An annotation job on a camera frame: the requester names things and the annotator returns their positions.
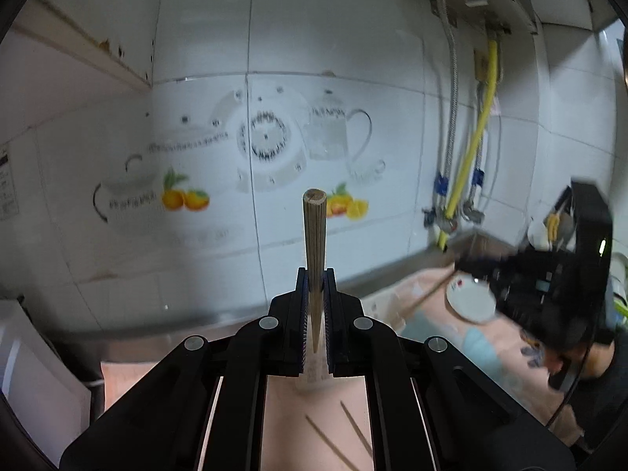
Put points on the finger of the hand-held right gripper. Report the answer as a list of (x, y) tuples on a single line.
[(478, 264)]

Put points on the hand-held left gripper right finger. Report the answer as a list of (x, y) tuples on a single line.
[(329, 333)]

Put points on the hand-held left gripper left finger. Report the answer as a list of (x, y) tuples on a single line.
[(305, 333)]

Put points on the wooden chopstick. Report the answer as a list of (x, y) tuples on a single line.
[(357, 429), (333, 444), (429, 293), (314, 235)]

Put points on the person's right forearm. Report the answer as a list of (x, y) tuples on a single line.
[(598, 360)]

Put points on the white dish with red print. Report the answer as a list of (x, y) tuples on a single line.
[(468, 301)]

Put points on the green plastic item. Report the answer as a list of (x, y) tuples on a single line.
[(619, 307)]

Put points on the yellow kitchen tool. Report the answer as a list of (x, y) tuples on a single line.
[(553, 228)]

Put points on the white bowl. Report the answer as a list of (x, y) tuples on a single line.
[(538, 235)]

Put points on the peach printed towel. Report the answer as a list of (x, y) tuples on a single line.
[(441, 358)]

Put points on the white box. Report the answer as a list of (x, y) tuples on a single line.
[(34, 368)]

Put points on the printed wall label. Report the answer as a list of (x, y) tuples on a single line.
[(7, 186)]

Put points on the wall cabinet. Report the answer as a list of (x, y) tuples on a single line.
[(64, 49)]

